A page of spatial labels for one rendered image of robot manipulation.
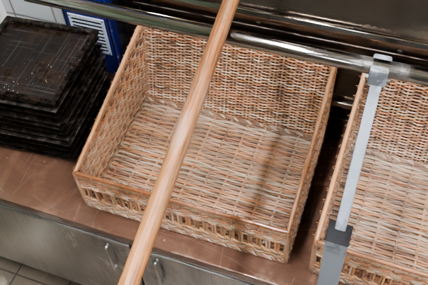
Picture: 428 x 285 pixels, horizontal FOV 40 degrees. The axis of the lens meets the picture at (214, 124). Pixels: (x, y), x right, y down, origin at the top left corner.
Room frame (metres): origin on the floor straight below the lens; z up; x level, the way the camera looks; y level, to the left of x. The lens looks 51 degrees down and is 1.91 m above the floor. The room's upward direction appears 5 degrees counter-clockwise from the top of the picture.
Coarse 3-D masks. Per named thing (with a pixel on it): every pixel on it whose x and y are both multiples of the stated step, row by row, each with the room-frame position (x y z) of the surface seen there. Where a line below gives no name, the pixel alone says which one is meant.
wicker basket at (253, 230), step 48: (144, 48) 1.24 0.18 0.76; (192, 48) 1.20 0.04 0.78; (240, 48) 1.15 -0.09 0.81; (144, 96) 1.20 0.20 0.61; (240, 96) 1.11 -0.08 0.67; (288, 96) 1.07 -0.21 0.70; (96, 144) 0.95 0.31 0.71; (144, 144) 1.03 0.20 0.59; (192, 144) 1.02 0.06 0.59; (240, 144) 1.00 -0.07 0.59; (288, 144) 0.99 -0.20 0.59; (96, 192) 0.84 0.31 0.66; (144, 192) 0.78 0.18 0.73; (192, 192) 0.86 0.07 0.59; (240, 192) 0.84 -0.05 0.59; (288, 192) 0.83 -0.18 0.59; (240, 240) 0.68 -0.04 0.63; (288, 240) 0.63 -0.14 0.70
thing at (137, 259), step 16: (224, 0) 0.87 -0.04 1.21; (224, 16) 0.83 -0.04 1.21; (224, 32) 0.80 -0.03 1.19; (208, 48) 0.76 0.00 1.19; (208, 64) 0.73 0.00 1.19; (208, 80) 0.70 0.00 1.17; (192, 96) 0.67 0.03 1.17; (192, 112) 0.64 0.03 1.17; (176, 128) 0.61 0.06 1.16; (192, 128) 0.61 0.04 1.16; (176, 144) 0.58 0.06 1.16; (176, 160) 0.55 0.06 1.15; (160, 176) 0.53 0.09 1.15; (176, 176) 0.53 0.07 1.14; (160, 192) 0.50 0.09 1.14; (160, 208) 0.48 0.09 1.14; (144, 224) 0.45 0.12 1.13; (160, 224) 0.46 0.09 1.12; (144, 240) 0.43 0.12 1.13; (128, 256) 0.41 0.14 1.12; (144, 256) 0.41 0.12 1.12; (128, 272) 0.38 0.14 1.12
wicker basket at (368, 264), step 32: (384, 96) 0.98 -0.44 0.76; (416, 96) 0.96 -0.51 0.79; (352, 128) 0.91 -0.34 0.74; (384, 128) 0.95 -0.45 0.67; (416, 128) 0.92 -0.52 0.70; (384, 160) 0.91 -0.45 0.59; (416, 160) 0.89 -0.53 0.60; (384, 192) 0.81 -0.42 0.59; (416, 192) 0.80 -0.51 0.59; (320, 224) 0.64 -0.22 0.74; (352, 224) 0.72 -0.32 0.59; (384, 224) 0.72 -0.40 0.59; (416, 224) 0.71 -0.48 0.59; (320, 256) 0.60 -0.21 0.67; (352, 256) 0.57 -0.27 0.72; (384, 256) 0.63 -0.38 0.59; (416, 256) 0.62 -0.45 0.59
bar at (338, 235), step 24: (24, 0) 0.99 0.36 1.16; (48, 0) 0.96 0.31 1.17; (72, 0) 0.95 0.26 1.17; (144, 24) 0.88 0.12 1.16; (168, 24) 0.86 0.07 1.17; (192, 24) 0.85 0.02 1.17; (264, 48) 0.78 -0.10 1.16; (288, 48) 0.77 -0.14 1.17; (312, 48) 0.76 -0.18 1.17; (360, 72) 0.71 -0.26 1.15; (384, 72) 0.69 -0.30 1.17; (408, 72) 0.68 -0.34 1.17; (360, 144) 0.62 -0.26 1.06; (360, 168) 0.59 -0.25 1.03; (336, 240) 0.49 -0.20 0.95; (336, 264) 0.49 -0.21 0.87
